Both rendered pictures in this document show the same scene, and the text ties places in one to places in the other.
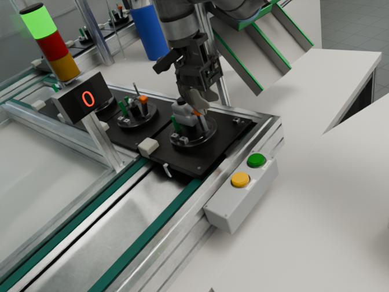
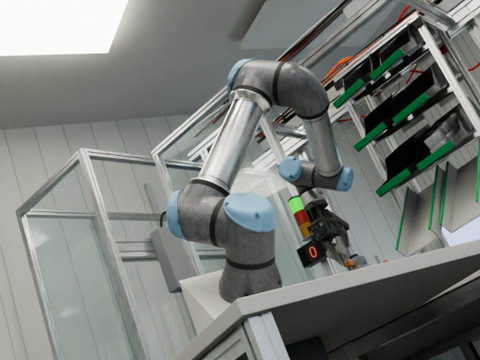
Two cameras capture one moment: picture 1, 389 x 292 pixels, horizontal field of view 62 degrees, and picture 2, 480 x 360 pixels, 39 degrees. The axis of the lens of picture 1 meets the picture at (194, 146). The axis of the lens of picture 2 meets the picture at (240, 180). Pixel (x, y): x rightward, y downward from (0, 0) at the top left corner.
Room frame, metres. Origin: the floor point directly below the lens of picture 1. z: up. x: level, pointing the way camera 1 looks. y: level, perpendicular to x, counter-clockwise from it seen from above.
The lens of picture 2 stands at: (-0.10, -1.98, 0.61)
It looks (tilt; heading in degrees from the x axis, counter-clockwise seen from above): 22 degrees up; 73
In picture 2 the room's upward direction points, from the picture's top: 22 degrees counter-clockwise
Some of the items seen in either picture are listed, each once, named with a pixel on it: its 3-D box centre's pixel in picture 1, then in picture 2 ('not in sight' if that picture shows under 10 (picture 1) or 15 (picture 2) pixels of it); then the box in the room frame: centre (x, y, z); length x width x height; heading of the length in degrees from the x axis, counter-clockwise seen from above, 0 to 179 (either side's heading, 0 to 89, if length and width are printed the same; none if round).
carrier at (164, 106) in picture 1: (134, 108); not in sight; (0.97, 0.14, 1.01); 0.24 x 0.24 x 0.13; 37
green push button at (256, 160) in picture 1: (256, 161); not in sight; (0.59, -0.13, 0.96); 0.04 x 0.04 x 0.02
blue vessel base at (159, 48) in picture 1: (153, 30); not in sight; (1.77, 0.00, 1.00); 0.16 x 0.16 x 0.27
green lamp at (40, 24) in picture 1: (39, 22); (297, 206); (0.74, 0.21, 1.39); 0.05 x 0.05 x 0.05
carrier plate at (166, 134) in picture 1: (195, 138); not in sight; (0.77, -0.01, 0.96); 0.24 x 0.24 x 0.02; 37
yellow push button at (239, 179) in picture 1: (240, 180); not in sight; (0.54, -0.07, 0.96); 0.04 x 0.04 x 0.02
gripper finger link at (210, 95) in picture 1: (209, 96); (340, 250); (0.71, -0.08, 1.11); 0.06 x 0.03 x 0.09; 37
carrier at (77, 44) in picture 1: (87, 32); not in sight; (2.15, 0.38, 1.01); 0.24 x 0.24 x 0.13; 37
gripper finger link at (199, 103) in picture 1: (201, 103); (333, 254); (0.69, -0.05, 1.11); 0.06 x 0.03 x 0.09; 37
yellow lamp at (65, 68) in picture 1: (64, 66); (308, 231); (0.74, 0.21, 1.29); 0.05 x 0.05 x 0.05
